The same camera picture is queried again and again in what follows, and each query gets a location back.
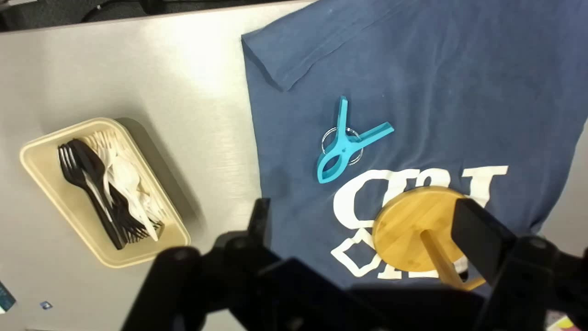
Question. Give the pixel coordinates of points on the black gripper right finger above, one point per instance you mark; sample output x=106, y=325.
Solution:
x=527, y=281

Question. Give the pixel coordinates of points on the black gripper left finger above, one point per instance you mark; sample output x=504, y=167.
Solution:
x=185, y=287

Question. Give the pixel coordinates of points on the light blue plastic peg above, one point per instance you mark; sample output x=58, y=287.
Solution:
x=337, y=156

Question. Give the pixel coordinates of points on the wooden branch stand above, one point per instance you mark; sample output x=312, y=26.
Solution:
x=405, y=226

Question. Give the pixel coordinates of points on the black plastic fork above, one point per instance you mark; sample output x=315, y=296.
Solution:
x=126, y=221
x=84, y=177

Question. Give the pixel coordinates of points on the white plastic fork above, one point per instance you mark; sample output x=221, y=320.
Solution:
x=106, y=142
x=139, y=189

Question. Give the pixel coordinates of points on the beige plastic tray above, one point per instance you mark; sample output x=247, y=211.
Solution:
x=49, y=184

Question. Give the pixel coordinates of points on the small teal object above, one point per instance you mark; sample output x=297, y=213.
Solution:
x=5, y=298

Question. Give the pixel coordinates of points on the blue printed t-shirt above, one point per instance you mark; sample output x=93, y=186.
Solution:
x=442, y=85

